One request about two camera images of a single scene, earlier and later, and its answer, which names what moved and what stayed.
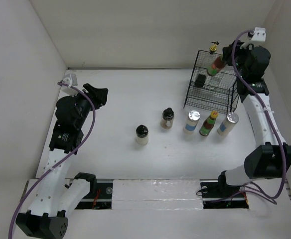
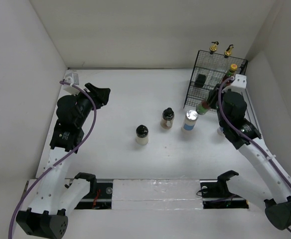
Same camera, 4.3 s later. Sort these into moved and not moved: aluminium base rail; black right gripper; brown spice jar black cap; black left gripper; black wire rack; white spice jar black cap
Moved: black right gripper
Not moved: white spice jar black cap; aluminium base rail; brown spice jar black cap; black wire rack; black left gripper
